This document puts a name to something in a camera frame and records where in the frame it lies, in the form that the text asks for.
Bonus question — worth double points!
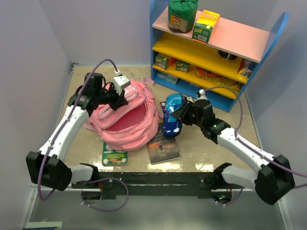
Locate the blue yellow pink shelf unit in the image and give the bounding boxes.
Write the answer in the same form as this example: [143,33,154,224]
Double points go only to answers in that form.
[150,0,289,112]

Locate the orange yellow snack bag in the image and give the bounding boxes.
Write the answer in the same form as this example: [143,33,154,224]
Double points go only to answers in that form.
[196,67,241,91]

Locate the pink student backpack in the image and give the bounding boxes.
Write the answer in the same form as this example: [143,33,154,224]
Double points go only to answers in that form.
[83,80,159,151]

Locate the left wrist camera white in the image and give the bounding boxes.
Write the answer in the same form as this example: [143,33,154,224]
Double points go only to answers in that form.
[113,75,131,95]

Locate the yellow green carton box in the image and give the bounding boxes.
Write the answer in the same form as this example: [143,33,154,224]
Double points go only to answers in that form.
[192,10,220,43]

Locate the green small box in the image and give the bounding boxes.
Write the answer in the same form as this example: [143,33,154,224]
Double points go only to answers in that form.
[155,53,169,70]
[176,60,190,72]

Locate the purple comic book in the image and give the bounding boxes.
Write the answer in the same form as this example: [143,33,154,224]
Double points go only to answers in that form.
[160,95,195,114]

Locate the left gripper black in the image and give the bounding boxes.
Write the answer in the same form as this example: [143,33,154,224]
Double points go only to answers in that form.
[96,82,128,111]

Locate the green coin book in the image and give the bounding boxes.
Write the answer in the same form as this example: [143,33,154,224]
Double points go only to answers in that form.
[102,142,128,166]

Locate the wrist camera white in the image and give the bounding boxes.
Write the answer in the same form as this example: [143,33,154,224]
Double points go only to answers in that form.
[196,89,207,100]
[113,75,131,95]

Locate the clear blue plastic boxes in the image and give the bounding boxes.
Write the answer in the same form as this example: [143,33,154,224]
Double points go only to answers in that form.
[156,71,178,85]

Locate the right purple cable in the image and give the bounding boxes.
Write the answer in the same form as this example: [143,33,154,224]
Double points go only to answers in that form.
[202,86,307,207]

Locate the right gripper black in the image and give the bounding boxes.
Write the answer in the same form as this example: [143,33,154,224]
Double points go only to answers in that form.
[171,101,204,128]

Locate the black bowl on shelf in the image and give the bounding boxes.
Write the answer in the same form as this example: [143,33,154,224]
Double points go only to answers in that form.
[218,50,237,60]

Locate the small packet on shelf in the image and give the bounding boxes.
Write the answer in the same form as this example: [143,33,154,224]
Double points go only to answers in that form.
[238,59,255,78]

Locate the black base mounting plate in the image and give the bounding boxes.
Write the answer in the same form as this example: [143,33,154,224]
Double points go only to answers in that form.
[72,172,239,199]

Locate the purple cable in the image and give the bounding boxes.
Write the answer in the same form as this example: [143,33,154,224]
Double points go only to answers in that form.
[37,58,130,212]
[202,86,307,207]

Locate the Tale of Two Cities book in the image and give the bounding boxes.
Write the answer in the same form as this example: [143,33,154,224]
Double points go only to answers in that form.
[148,123,180,164]

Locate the aluminium frame rail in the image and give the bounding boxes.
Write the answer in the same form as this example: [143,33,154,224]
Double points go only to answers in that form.
[30,171,283,192]

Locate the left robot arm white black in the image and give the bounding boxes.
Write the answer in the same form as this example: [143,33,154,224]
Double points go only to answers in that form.
[26,73,130,191]

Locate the green small box right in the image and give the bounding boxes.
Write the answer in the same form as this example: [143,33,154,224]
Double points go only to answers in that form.
[176,60,190,72]

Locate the blue shark pencil case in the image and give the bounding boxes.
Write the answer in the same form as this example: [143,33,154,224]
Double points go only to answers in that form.
[163,93,183,138]

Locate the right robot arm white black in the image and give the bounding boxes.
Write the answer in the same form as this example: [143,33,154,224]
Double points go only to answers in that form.
[170,99,295,205]

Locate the green small box left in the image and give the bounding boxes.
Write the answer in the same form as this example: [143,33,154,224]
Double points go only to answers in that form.
[155,53,169,70]

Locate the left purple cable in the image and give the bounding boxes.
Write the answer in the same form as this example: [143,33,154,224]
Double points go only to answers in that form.
[37,58,130,212]

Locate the green wrapped jar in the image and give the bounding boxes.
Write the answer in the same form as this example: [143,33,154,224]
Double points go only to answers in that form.
[167,0,198,33]

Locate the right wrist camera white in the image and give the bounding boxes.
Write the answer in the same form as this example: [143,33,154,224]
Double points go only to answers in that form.
[196,89,207,100]

